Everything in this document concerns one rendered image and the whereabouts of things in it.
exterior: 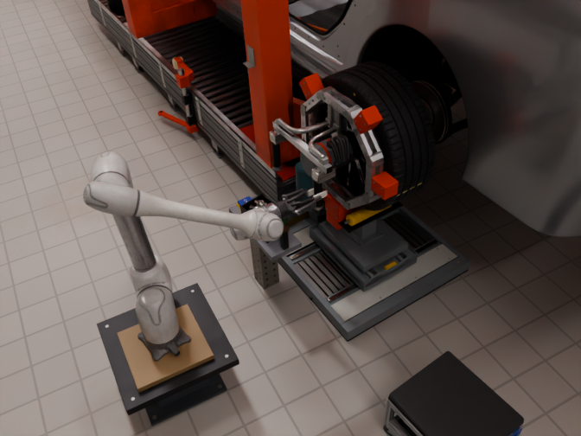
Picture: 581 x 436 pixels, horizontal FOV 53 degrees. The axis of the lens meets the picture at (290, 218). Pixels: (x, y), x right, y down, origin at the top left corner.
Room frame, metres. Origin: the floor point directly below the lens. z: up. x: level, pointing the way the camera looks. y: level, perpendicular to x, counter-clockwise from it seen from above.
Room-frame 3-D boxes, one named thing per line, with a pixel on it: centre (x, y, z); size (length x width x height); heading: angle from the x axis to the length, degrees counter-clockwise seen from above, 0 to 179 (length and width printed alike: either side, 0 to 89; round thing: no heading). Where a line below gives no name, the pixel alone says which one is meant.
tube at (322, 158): (1.99, -0.19, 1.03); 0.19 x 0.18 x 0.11; 120
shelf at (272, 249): (2.10, 0.14, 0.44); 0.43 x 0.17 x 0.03; 30
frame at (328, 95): (2.14, -0.24, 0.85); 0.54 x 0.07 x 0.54; 30
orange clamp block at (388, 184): (1.87, -0.41, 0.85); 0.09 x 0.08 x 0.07; 30
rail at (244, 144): (3.66, 0.66, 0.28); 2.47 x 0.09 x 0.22; 30
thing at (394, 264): (2.23, -0.39, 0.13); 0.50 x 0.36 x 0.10; 30
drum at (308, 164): (2.10, -0.18, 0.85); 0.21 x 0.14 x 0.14; 120
